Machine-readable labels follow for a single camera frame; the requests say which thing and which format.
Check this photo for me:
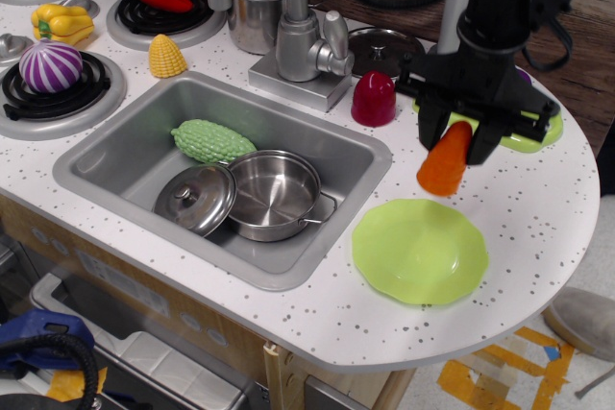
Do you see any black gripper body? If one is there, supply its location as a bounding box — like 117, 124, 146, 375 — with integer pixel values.
396, 35, 561, 146

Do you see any grey toy sink basin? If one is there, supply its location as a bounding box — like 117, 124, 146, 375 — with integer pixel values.
53, 72, 392, 291

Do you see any middle stove burner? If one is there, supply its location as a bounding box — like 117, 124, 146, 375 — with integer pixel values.
106, 0, 227, 51

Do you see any purple striped toy onion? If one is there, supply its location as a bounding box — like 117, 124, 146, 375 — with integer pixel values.
18, 38, 84, 93

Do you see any orange toy carrot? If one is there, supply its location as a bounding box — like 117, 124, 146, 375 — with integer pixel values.
416, 121, 473, 197

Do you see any light green plate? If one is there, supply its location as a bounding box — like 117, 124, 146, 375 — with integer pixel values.
352, 199, 489, 305

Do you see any dark red toy vegetable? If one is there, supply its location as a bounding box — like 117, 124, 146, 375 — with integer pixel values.
351, 71, 396, 128

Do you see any grey stove knob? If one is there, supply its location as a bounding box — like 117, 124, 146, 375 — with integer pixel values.
60, 0, 100, 18
0, 33, 33, 66

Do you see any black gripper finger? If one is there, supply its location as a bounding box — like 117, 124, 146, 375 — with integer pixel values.
418, 102, 451, 148
466, 119, 502, 166

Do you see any yellow toy corn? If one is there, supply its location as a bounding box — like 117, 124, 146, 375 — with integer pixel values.
148, 34, 187, 79

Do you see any front left stove burner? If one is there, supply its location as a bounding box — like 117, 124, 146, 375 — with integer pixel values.
1, 52, 126, 141

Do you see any grey metal pole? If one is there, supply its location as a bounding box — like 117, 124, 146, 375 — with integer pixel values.
429, 0, 469, 55

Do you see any steel pot in sink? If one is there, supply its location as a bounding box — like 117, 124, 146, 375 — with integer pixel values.
228, 150, 337, 242

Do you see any tall steel pot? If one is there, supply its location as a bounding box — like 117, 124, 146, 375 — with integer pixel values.
228, 0, 286, 56

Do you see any silver toy faucet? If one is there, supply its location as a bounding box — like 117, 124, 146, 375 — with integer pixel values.
208, 0, 355, 112

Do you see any steel pot lid in sink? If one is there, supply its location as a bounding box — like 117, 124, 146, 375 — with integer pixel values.
153, 164, 236, 237

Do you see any yellow toy bell pepper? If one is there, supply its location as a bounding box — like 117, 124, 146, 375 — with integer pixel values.
31, 4, 94, 45

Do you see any green toy bitter gourd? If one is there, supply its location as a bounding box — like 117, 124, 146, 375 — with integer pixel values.
170, 119, 257, 163

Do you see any blue clamp tool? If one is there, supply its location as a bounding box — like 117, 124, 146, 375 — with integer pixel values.
1, 308, 96, 371

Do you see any steel lid on counter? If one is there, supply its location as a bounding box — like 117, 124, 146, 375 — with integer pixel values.
349, 27, 425, 80

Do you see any grey shoe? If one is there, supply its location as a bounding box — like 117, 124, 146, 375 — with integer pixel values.
543, 287, 614, 362

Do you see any purple toy eggplant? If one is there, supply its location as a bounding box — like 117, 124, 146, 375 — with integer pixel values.
517, 68, 532, 84

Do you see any black hose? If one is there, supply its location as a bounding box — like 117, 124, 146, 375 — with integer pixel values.
0, 332, 100, 410

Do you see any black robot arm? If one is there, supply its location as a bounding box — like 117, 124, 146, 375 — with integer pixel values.
396, 0, 572, 165

